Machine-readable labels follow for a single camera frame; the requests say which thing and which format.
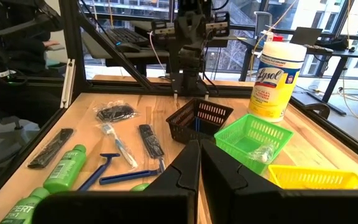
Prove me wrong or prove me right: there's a grey office chair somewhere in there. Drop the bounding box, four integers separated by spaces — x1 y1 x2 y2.
254 11 273 37

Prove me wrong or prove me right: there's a silver metal bracket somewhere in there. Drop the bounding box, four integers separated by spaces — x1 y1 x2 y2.
60 58 76 110

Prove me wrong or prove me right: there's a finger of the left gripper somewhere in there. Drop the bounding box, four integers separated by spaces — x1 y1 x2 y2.
191 11 231 37
152 19 192 40

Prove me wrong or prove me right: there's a black aluminium rig frame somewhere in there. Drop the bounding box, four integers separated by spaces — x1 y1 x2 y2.
0 0 358 212

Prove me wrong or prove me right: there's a black plastic basket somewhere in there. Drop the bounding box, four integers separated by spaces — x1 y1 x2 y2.
165 98 234 144

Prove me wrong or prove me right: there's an open grey laptop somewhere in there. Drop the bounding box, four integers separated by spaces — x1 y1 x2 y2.
290 26 323 46

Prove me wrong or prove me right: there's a small green shampoo bottle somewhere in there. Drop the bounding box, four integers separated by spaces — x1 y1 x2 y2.
43 144 88 194
129 182 151 192
0 186 51 224

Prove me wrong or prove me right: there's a black background desk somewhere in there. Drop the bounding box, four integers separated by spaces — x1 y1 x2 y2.
228 34 358 116

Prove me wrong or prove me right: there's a wrapped black comb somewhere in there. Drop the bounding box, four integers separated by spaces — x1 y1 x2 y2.
27 128 75 169
138 123 167 172

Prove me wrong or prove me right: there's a black side desk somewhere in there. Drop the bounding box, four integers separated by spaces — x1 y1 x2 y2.
81 29 171 77

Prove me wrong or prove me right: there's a yellow Lysol wipes canister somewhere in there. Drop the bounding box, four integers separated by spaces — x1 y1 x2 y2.
247 41 307 123

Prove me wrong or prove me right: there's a green plastic basket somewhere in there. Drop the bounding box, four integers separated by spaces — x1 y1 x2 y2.
213 113 294 175

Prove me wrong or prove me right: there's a black curved frame handle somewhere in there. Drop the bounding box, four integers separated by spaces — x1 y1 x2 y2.
305 102 331 120

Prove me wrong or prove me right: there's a yellow plastic basket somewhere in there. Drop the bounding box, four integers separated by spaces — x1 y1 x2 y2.
267 164 358 190

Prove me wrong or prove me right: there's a white cable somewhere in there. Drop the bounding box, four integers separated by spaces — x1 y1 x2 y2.
149 30 169 75

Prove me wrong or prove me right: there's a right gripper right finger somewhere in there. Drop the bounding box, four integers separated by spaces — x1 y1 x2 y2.
200 139 358 224

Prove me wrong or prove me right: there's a person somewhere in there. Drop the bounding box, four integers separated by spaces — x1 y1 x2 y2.
0 0 63 131

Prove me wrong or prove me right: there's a black computer mouse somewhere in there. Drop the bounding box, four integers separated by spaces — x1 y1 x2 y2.
116 42 142 53

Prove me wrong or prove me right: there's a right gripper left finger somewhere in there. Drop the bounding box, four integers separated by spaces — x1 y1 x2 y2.
32 139 201 224

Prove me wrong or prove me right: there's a black keyboard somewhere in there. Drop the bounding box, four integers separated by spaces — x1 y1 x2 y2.
104 27 150 47

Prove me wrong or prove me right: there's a person's hand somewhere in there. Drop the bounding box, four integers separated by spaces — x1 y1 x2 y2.
42 39 61 49

